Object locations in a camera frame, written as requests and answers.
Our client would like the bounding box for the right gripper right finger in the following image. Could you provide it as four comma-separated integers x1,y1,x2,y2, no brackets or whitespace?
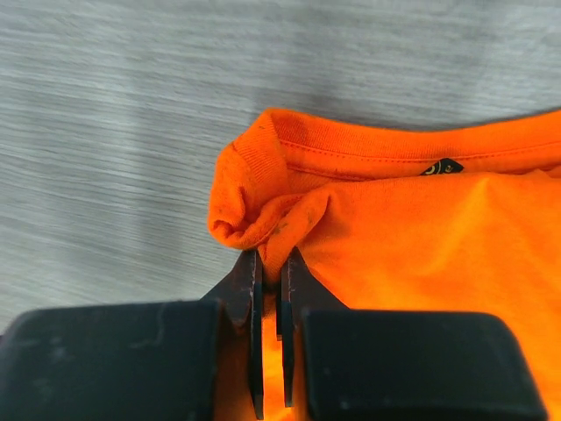
276,250,548,420

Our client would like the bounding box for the orange t-shirt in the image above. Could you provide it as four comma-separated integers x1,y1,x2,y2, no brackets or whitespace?
208,109,560,420

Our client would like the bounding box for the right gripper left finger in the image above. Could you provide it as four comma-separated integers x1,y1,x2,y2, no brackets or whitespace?
1,251,264,420

